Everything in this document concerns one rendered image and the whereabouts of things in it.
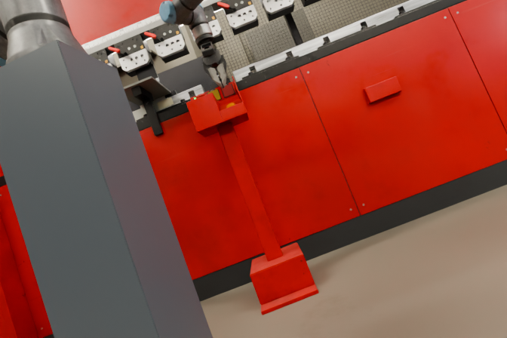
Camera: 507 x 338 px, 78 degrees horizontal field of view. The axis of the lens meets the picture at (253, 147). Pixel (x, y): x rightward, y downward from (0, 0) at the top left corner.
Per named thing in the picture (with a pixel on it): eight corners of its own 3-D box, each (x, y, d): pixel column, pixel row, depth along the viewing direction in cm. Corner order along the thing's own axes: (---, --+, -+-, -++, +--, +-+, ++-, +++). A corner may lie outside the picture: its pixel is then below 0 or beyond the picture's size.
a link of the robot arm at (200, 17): (176, 7, 124) (192, 9, 130) (185, 32, 124) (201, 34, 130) (187, -5, 119) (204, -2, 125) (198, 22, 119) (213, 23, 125)
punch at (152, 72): (141, 87, 164) (135, 71, 165) (142, 88, 166) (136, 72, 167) (158, 80, 164) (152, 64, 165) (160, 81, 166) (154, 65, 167)
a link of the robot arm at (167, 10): (170, -11, 108) (194, -7, 117) (154, 8, 115) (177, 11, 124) (179, 9, 108) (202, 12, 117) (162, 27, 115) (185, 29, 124)
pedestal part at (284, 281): (262, 315, 102) (248, 280, 103) (262, 287, 127) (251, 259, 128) (318, 293, 102) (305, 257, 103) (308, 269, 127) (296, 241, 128)
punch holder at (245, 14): (231, 29, 160) (219, 0, 161) (233, 35, 168) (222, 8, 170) (259, 17, 159) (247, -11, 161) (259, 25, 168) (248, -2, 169)
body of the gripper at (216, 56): (225, 66, 130) (215, 39, 130) (223, 60, 121) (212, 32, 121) (208, 73, 130) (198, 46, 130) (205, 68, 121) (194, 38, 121)
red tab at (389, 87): (370, 102, 140) (364, 88, 141) (369, 103, 142) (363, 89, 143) (402, 90, 140) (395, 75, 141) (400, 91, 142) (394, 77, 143)
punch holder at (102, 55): (87, 87, 162) (78, 58, 164) (96, 91, 170) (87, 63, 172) (114, 76, 162) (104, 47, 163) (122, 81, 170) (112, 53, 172)
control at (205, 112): (197, 132, 116) (180, 87, 117) (204, 137, 132) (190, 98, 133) (247, 112, 116) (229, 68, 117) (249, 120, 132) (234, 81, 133)
